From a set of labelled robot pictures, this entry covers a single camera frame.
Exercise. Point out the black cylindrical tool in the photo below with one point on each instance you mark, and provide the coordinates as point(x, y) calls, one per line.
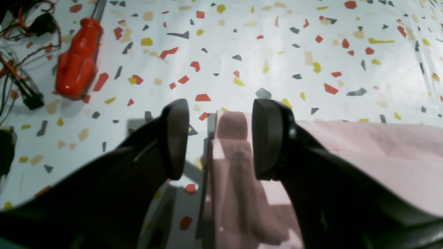
point(8, 140)

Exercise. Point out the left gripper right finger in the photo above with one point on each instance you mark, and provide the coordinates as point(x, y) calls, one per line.
point(337, 205)

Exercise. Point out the terrazzo pattern tablecloth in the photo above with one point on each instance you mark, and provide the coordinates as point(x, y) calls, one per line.
point(341, 60)

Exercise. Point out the pink T-shirt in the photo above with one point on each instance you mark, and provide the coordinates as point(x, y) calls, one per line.
point(257, 214)

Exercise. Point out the red-handled screwdriver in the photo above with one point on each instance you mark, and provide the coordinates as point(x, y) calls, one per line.
point(76, 68)

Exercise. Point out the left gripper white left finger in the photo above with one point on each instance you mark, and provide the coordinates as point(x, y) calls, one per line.
point(103, 204)

